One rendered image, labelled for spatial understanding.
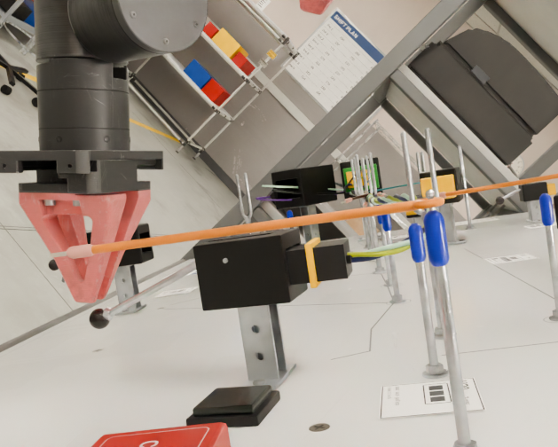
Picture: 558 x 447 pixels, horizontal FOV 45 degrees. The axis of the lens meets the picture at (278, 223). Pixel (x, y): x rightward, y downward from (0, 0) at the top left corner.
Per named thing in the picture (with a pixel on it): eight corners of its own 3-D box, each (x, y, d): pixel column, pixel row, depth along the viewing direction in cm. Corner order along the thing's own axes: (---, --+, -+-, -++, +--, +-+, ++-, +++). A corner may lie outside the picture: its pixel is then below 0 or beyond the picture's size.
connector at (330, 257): (280, 278, 43) (276, 247, 42) (357, 270, 42) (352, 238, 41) (271, 286, 40) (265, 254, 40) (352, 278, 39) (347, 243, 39)
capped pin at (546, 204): (570, 321, 45) (554, 192, 44) (546, 321, 46) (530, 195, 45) (574, 316, 46) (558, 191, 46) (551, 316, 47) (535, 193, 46)
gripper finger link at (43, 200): (165, 291, 48) (163, 159, 47) (113, 313, 41) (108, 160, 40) (82, 286, 50) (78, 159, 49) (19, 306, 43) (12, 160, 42)
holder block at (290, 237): (227, 297, 45) (217, 238, 44) (308, 289, 43) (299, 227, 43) (202, 311, 41) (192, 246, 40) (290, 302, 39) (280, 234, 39)
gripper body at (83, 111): (166, 176, 48) (164, 71, 47) (85, 183, 38) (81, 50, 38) (87, 176, 50) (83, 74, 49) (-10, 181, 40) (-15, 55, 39)
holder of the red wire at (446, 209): (472, 233, 105) (463, 165, 105) (466, 245, 93) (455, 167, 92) (440, 238, 107) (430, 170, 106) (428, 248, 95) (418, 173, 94)
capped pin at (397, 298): (409, 301, 60) (396, 205, 59) (394, 304, 59) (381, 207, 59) (401, 299, 61) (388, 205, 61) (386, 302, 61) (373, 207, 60)
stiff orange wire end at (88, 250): (58, 260, 31) (57, 247, 31) (445, 207, 27) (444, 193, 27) (43, 263, 30) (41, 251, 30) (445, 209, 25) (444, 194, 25)
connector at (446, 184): (456, 196, 93) (453, 174, 92) (455, 197, 91) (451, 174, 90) (425, 200, 94) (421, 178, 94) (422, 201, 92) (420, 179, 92)
